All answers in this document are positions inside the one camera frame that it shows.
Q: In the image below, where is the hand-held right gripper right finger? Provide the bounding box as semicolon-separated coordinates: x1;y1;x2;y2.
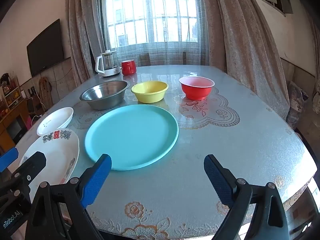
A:
204;154;290;240

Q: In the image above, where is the white glass kettle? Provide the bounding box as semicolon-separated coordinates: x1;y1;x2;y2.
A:
95;50;122;77

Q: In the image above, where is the wooden cabinet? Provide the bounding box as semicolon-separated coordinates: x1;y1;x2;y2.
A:
0;72;33;148

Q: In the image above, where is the red mug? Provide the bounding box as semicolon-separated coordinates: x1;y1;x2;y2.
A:
121;59;137;76

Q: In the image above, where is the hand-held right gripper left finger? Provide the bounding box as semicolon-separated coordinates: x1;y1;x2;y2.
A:
25;154;112;240

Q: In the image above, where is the stainless steel bowl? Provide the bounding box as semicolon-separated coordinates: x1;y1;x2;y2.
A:
79;80;130;110

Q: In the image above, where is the tan wicker object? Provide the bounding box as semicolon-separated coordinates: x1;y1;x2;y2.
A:
37;76;53;108

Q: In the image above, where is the barred window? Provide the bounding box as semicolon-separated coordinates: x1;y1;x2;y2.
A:
100;0;203;50

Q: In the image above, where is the yellow plastic bowl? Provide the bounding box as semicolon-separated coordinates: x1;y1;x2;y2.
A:
131;81;169;104

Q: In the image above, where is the teal round plate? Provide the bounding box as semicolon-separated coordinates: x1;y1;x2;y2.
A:
84;104;179;171

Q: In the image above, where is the white dragon-patterned plate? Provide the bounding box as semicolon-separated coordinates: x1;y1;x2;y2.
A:
19;128;80;188

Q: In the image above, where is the red plastic bowl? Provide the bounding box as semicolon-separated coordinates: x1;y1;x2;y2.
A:
179;76;215;101

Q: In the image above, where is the white sheer curtain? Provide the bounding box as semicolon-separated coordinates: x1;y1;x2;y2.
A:
96;0;209;67

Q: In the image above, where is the patterned fabric bundle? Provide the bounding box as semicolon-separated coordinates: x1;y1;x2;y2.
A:
286;80;309;130

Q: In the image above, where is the black flat television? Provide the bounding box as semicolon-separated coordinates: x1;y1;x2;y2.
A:
26;19;65;77

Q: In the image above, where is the small white dish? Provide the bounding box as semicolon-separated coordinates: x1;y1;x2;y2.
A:
37;107;74;136

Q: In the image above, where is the beige curtain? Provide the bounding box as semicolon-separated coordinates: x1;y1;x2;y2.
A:
65;0;113;80
304;7;320;120
200;0;290;120

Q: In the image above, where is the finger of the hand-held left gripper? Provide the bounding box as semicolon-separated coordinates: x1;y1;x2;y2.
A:
0;147;19;173
0;151;47;205

